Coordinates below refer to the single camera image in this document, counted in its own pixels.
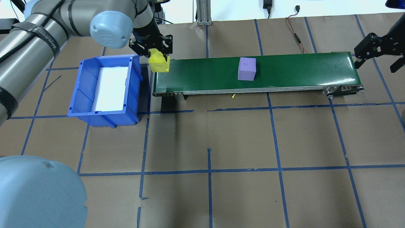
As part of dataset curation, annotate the yellow foam block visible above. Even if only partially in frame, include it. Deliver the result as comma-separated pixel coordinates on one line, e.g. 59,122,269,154
149,48,171,73

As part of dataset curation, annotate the purple foam block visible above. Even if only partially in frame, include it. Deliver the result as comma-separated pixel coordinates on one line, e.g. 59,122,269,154
238,57,257,81

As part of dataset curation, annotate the black plug adapter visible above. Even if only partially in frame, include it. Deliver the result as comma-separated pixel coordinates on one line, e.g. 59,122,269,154
155,5,165,25

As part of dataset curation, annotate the white foam pad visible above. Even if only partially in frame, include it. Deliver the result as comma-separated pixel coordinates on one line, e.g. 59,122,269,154
95,66,129,112

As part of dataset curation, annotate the green conveyor belt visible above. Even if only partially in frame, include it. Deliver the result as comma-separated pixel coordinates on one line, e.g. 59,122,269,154
153,52,365,101

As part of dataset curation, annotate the blue plastic storage bin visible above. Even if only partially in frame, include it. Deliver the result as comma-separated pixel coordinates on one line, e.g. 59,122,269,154
67,54,143,128

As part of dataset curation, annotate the black power adapter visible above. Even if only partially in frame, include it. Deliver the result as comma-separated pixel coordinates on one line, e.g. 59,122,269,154
263,0,273,19

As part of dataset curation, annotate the aluminium profile post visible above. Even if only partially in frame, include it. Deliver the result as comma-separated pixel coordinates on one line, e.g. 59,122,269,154
196,0,212,26

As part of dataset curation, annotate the red conveyor wire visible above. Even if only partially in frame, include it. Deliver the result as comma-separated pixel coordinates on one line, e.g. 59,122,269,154
286,5,309,54

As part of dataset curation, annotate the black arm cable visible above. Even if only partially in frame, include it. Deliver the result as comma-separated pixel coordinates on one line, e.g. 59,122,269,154
0,0,68,62

